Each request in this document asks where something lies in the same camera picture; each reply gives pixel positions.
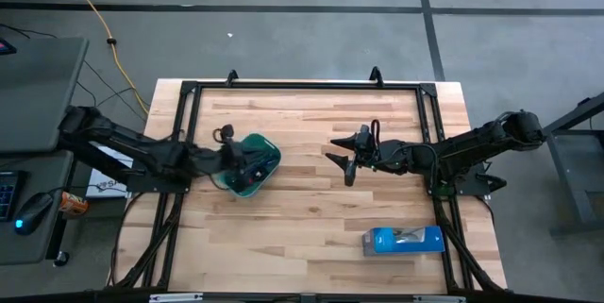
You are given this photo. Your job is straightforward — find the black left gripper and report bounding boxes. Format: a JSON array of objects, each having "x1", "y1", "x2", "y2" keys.
[{"x1": 188, "y1": 125, "x2": 268, "y2": 193}]

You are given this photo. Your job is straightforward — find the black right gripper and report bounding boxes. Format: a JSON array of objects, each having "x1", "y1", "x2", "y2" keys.
[{"x1": 324, "y1": 124, "x2": 389, "y2": 188}]

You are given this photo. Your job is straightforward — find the teal plastic bin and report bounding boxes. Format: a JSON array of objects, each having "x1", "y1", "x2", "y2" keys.
[{"x1": 210, "y1": 132, "x2": 283, "y2": 199}]

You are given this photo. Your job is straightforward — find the blue retail box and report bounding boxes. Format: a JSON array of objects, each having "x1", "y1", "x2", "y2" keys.
[{"x1": 361, "y1": 226, "x2": 446, "y2": 258}]

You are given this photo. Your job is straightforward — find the white printed paper sheet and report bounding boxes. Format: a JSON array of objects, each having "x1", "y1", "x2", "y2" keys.
[{"x1": 85, "y1": 145, "x2": 139, "y2": 199}]

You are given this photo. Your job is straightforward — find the orange drink can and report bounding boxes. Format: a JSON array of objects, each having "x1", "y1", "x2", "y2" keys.
[{"x1": 59, "y1": 191, "x2": 90, "y2": 216}]

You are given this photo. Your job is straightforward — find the black computer mouse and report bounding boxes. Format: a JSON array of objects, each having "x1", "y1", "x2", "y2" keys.
[{"x1": 13, "y1": 192, "x2": 55, "y2": 237}]

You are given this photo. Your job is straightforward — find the grey desk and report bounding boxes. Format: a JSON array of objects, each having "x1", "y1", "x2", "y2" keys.
[{"x1": 0, "y1": 36, "x2": 91, "y2": 266}]

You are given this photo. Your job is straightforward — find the black keyboard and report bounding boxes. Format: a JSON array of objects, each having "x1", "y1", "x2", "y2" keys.
[{"x1": 0, "y1": 170, "x2": 23, "y2": 223}]

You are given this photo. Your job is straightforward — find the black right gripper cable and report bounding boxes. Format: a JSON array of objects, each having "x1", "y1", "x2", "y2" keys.
[{"x1": 369, "y1": 118, "x2": 383, "y2": 148}]

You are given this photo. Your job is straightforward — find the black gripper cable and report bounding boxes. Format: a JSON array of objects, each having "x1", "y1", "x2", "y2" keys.
[
  {"x1": 369, "y1": 118, "x2": 383, "y2": 148},
  {"x1": 211, "y1": 124, "x2": 236, "y2": 145}
]

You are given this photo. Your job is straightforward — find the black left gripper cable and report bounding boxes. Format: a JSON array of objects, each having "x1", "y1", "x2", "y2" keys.
[{"x1": 211, "y1": 124, "x2": 236, "y2": 145}]

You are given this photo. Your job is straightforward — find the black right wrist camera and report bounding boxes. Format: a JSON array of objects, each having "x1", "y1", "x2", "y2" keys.
[{"x1": 384, "y1": 140, "x2": 412, "y2": 164}]

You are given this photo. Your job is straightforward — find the black aluminium table frame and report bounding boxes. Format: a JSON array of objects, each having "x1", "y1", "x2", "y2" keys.
[{"x1": 111, "y1": 66, "x2": 509, "y2": 295}]

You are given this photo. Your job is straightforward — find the silver metal bracket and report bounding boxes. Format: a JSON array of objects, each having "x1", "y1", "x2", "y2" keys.
[
  {"x1": 149, "y1": 293, "x2": 204, "y2": 303},
  {"x1": 413, "y1": 295, "x2": 468, "y2": 303}
]

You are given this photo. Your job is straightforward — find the yellow extension cord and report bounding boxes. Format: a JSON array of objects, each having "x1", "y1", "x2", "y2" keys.
[{"x1": 54, "y1": 0, "x2": 151, "y2": 116}]

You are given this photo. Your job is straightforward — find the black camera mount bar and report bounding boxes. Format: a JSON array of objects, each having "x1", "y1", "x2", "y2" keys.
[{"x1": 0, "y1": 287, "x2": 604, "y2": 303}]

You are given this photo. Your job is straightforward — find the black side table frame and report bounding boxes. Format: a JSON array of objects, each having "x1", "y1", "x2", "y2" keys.
[{"x1": 542, "y1": 91, "x2": 604, "y2": 239}]

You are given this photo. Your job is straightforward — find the black floor cables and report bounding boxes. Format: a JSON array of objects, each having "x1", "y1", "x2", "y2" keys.
[{"x1": 0, "y1": 22, "x2": 150, "y2": 123}]

